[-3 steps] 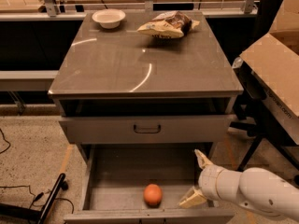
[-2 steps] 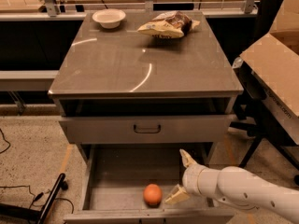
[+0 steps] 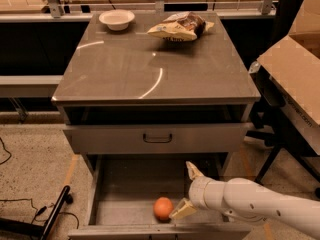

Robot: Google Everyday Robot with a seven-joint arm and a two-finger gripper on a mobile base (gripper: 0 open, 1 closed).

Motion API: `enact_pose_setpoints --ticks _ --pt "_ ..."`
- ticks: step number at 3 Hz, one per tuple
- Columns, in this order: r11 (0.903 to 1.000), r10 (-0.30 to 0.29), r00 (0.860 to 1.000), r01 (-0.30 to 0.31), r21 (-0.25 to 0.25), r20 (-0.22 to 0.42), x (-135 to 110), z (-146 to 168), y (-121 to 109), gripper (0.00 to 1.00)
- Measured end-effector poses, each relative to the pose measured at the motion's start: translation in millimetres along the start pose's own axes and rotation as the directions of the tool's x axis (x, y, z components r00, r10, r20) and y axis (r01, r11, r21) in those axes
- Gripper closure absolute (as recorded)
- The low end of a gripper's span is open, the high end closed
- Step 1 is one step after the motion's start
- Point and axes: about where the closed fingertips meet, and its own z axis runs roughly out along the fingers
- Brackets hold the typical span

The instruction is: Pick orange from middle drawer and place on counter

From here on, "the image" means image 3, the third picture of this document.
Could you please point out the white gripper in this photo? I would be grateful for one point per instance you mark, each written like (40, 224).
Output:
(199, 191)

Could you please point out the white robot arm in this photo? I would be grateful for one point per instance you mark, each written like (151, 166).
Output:
(247, 201)

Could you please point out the white bowl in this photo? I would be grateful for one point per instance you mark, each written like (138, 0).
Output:
(117, 20)

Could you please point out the closed top drawer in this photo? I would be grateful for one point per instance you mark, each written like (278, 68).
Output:
(128, 139)

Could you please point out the grey side shelf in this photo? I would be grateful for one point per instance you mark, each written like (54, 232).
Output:
(28, 86)

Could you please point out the yellow chip bag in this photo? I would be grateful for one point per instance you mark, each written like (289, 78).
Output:
(181, 27)

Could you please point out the grey metal drawer cabinet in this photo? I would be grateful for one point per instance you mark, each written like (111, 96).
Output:
(132, 78)

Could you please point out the cardboard box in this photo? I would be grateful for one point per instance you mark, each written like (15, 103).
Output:
(294, 66)

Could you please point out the black stand leg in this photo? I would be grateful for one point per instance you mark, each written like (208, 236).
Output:
(41, 232)

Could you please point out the open middle drawer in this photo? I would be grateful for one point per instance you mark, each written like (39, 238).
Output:
(125, 188)

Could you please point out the orange fruit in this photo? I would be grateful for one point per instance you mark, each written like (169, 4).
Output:
(162, 208)

